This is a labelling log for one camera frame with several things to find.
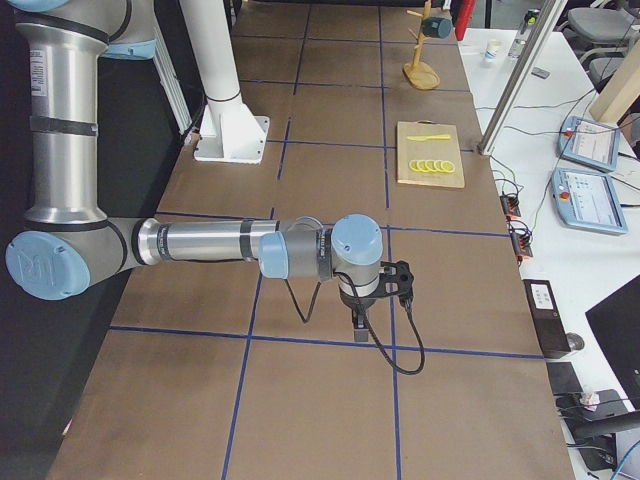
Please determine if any orange black adapter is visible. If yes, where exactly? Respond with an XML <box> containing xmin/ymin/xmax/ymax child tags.
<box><xmin>508</xmin><ymin>220</ymin><xmax>533</xmax><ymax>263</ymax></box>
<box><xmin>499</xmin><ymin>193</ymin><xmax>521</xmax><ymax>220</ymax></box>

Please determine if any near teach pendant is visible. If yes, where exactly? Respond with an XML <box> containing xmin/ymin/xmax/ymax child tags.
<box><xmin>551</xmin><ymin>168</ymin><xmax>628</xmax><ymax>235</ymax></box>

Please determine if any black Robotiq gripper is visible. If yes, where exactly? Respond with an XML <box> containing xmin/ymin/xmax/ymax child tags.
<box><xmin>340</xmin><ymin>292</ymin><xmax>376</xmax><ymax>343</ymax></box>

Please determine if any far orange black adapter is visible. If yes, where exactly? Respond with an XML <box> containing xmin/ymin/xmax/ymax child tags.
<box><xmin>499</xmin><ymin>193</ymin><xmax>521</xmax><ymax>220</ymax></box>

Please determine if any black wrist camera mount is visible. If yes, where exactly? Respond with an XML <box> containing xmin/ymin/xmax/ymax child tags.
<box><xmin>372</xmin><ymin>261</ymin><xmax>414</xmax><ymax>309</ymax></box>

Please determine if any aluminium frame post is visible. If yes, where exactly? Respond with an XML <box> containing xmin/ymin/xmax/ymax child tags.
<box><xmin>478</xmin><ymin>0</ymin><xmax>567</xmax><ymax>156</ymax></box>

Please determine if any black box with label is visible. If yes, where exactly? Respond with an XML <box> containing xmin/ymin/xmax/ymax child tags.
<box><xmin>523</xmin><ymin>279</ymin><xmax>571</xmax><ymax>359</ymax></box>

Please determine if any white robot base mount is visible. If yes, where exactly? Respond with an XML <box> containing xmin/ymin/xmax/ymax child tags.
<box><xmin>194</xmin><ymin>101</ymin><xmax>270</xmax><ymax>164</ymax></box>

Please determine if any lemon slice one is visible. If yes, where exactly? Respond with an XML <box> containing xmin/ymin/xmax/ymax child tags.
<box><xmin>409</xmin><ymin>160</ymin><xmax>423</xmax><ymax>173</ymax></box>

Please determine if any far teach pendant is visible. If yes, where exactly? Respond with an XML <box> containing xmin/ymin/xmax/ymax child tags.
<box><xmin>558</xmin><ymin>116</ymin><xmax>620</xmax><ymax>173</ymax></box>

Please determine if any white paper cup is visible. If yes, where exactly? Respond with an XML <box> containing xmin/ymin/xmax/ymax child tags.
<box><xmin>483</xmin><ymin>38</ymin><xmax>502</xmax><ymax>65</ymax></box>

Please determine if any bamboo cutting board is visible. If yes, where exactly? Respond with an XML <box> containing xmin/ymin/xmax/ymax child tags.
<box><xmin>396</xmin><ymin>121</ymin><xmax>465</xmax><ymax>189</ymax></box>

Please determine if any clear plastic bottle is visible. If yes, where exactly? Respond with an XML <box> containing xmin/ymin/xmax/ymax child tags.
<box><xmin>508</xmin><ymin>28</ymin><xmax>528</xmax><ymax>59</ymax></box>

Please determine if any lemon slice two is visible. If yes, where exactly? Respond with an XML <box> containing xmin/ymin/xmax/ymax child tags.
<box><xmin>417</xmin><ymin>160</ymin><xmax>431</xmax><ymax>173</ymax></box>

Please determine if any near orange black adapter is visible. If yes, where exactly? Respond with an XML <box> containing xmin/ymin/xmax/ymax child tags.
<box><xmin>508</xmin><ymin>220</ymin><xmax>533</xmax><ymax>263</ymax></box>

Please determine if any teal mug with yellow interior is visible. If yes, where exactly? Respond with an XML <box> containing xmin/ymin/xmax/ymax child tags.
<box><xmin>421</xmin><ymin>17</ymin><xmax>453</xmax><ymax>39</ymax></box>

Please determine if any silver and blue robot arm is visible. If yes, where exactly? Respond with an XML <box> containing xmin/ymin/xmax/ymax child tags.
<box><xmin>1</xmin><ymin>5</ymin><xmax>281</xmax><ymax>349</ymax></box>

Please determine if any wooden mug tree rack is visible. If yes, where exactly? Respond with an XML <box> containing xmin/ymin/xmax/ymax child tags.
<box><xmin>402</xmin><ymin>0</ymin><xmax>444</xmax><ymax>91</ymax></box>

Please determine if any black monitor stand base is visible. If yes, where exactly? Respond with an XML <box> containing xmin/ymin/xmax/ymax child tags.
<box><xmin>555</xmin><ymin>389</ymin><xmax>639</xmax><ymax>470</ymax></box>

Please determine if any yellow plastic knife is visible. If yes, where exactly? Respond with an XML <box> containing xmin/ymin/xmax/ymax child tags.
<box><xmin>406</xmin><ymin>134</ymin><xmax>451</xmax><ymax>142</ymax></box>

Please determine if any lemon slice three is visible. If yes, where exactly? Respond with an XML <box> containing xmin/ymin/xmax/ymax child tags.
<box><xmin>426</xmin><ymin>160</ymin><xmax>439</xmax><ymax>173</ymax></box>

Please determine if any grey office chair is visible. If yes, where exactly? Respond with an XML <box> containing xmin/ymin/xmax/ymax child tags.
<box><xmin>567</xmin><ymin>7</ymin><xmax>639</xmax><ymax>67</ymax></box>

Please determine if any teach pendant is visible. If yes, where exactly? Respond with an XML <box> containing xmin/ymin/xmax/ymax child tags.
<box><xmin>558</xmin><ymin>116</ymin><xmax>620</xmax><ymax>173</ymax></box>
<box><xmin>551</xmin><ymin>168</ymin><xmax>628</xmax><ymax>235</ymax></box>

